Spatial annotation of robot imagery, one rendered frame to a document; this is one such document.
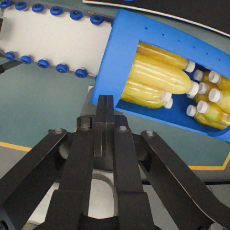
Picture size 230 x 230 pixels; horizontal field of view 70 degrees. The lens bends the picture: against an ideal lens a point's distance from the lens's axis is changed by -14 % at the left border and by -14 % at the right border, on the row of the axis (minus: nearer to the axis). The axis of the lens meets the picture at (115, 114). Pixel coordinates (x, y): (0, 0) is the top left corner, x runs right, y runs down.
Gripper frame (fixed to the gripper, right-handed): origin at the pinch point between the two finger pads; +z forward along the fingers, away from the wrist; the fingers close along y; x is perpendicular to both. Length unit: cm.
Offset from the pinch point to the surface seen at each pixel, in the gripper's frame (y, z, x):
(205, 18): 77, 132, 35
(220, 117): 36, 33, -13
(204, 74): 35, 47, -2
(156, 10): 35, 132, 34
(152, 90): 12.1, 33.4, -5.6
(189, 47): 19.4, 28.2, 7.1
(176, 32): 16.9, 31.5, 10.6
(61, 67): -17, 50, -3
